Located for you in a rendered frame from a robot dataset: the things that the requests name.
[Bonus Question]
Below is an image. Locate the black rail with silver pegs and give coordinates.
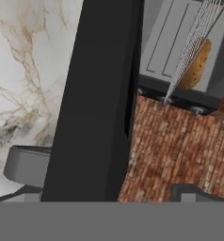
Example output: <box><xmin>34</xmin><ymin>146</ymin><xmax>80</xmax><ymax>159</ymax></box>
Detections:
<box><xmin>136</xmin><ymin>73</ymin><xmax>222</xmax><ymax>117</ymax></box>

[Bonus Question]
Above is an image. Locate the brown speckled round food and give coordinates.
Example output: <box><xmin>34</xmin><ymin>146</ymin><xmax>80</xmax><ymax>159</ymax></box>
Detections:
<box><xmin>178</xmin><ymin>37</ymin><xmax>213</xmax><ymax>90</ymax></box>

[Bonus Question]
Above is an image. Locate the silver wire rack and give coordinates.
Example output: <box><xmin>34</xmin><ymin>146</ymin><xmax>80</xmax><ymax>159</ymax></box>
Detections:
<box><xmin>163</xmin><ymin>0</ymin><xmax>224</xmax><ymax>104</ymax></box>

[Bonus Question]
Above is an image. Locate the black toaster oven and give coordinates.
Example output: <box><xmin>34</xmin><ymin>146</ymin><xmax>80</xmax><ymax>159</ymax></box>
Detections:
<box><xmin>40</xmin><ymin>0</ymin><xmax>145</xmax><ymax>202</ymax></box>

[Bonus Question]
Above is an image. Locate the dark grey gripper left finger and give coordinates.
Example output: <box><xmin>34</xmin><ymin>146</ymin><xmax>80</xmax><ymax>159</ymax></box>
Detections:
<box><xmin>0</xmin><ymin>145</ymin><xmax>53</xmax><ymax>202</ymax></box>

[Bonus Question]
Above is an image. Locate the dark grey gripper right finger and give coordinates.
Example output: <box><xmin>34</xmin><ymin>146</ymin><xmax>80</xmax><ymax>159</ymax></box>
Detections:
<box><xmin>168</xmin><ymin>183</ymin><xmax>224</xmax><ymax>202</ymax></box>

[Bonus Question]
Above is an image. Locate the grey cupboard door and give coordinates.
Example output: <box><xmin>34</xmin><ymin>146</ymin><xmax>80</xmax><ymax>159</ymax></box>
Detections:
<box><xmin>138</xmin><ymin>0</ymin><xmax>224</xmax><ymax>94</ymax></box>

